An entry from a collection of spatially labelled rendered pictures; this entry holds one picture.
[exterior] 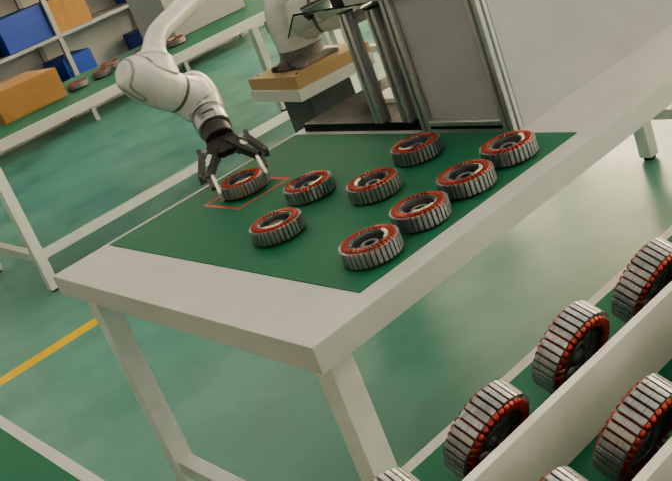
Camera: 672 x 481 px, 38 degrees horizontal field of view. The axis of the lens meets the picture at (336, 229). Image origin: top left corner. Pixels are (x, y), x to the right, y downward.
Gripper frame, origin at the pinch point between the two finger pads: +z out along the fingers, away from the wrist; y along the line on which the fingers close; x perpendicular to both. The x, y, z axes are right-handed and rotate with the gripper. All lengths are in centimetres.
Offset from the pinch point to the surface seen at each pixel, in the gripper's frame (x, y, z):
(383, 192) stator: -21.8, 22.2, 39.1
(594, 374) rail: -73, 18, 118
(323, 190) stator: -13.4, 13.4, 24.7
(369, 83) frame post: -8.2, 37.1, -5.0
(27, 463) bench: -42, -51, 76
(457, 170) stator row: -27, 35, 46
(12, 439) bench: -36, -54, 67
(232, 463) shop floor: 75, -32, 25
